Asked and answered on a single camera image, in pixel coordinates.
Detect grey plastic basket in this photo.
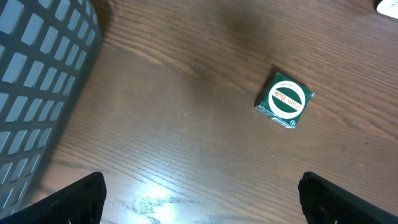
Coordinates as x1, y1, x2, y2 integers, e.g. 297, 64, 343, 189
1, 0, 103, 217

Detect green Zam-Buk box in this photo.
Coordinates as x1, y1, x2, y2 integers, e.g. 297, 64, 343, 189
254, 72, 315, 129

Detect white barcode scanner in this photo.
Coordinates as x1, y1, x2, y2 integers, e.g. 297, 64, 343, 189
375, 0, 398, 19

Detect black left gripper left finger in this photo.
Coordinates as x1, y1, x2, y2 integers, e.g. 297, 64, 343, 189
1, 172, 107, 224

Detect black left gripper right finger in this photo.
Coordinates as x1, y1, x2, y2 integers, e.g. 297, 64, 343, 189
298, 172, 397, 224

